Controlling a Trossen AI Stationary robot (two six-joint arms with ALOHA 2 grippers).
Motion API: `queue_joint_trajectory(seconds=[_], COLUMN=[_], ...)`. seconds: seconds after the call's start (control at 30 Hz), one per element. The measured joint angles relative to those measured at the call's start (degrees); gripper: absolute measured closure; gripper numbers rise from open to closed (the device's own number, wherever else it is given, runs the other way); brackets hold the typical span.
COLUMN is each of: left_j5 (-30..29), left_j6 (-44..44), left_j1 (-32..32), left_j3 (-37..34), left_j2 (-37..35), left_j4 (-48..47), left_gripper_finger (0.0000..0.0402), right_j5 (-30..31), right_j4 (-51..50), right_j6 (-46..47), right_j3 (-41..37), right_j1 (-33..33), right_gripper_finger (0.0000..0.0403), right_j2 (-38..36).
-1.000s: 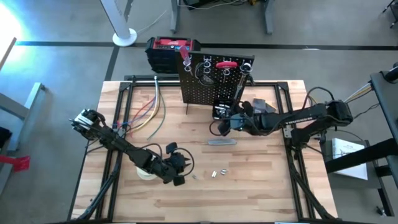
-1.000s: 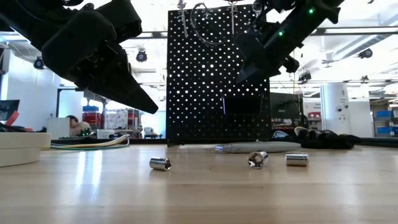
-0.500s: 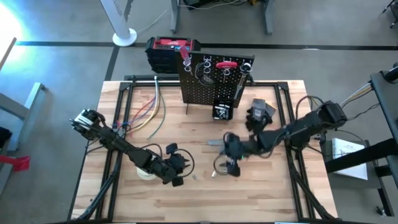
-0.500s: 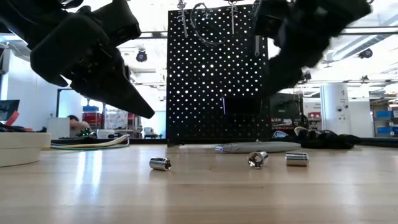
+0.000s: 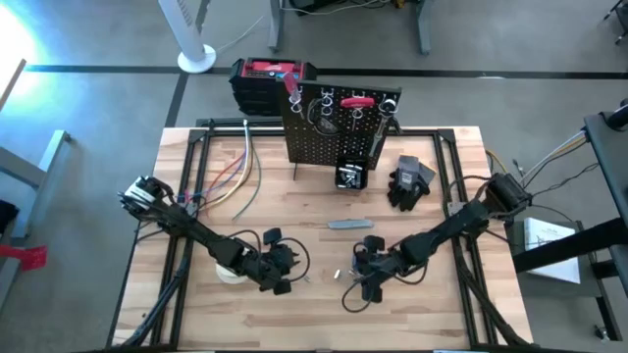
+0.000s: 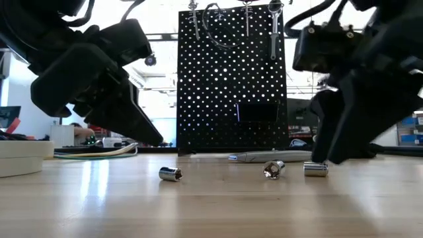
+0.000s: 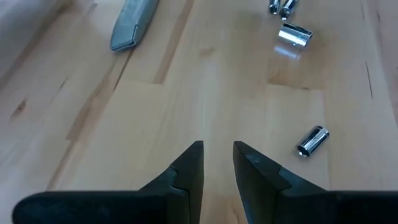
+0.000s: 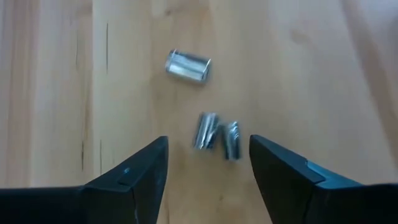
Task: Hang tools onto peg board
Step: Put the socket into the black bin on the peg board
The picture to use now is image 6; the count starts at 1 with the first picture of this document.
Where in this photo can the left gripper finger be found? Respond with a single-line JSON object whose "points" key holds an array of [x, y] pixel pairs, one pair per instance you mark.
{"points": [[125, 122], [133, 96]]}

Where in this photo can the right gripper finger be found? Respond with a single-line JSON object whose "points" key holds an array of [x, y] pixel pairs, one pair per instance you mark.
{"points": [[370, 109], [327, 115]]}

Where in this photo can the small chrome socket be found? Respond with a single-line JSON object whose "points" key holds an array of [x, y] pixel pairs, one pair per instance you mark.
{"points": [[170, 174], [315, 169], [273, 170]]}

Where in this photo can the grey utility knife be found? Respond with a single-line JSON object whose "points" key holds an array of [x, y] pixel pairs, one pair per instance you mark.
{"points": [[271, 156]]}

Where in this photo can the chrome ratchet wrench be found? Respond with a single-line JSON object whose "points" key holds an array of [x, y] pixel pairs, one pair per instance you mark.
{"points": [[273, 46]]}

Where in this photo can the beige masking tape roll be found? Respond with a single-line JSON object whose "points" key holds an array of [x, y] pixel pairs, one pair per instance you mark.
{"points": [[23, 158]]}

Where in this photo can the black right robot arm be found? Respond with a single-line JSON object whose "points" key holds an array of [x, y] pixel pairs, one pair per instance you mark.
{"points": [[396, 4]]}

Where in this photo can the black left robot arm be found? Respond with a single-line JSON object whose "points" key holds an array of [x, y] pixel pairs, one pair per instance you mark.
{"points": [[20, 33]]}

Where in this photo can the small white device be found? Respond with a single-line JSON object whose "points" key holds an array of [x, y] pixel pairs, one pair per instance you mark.
{"points": [[112, 142]]}

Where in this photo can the black computer monitor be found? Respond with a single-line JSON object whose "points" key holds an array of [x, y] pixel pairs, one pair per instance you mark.
{"points": [[297, 112]]}

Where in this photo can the person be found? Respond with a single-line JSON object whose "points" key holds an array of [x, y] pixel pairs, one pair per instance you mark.
{"points": [[84, 132]]}

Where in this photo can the black work gloves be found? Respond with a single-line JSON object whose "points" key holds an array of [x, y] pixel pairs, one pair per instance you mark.
{"points": [[367, 152]]}

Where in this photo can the shelf with blue bins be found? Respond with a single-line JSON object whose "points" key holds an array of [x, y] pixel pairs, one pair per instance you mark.
{"points": [[409, 139]]}

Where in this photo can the white ribbed device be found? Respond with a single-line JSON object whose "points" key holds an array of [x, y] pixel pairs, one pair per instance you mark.
{"points": [[62, 135]]}

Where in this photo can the dark monitor with red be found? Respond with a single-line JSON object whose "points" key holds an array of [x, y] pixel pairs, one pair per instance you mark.
{"points": [[11, 114]]}

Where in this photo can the black pegboard bin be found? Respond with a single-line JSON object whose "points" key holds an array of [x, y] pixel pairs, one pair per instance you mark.
{"points": [[257, 113]]}

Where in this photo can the black perforated pegboard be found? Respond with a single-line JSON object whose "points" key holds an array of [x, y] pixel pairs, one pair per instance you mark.
{"points": [[215, 99]]}

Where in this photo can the black hanging ceiling camera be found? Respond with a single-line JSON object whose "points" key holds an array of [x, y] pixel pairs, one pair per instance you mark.
{"points": [[150, 60]]}

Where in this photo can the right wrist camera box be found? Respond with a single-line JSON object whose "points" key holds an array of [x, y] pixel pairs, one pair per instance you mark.
{"points": [[324, 49]]}

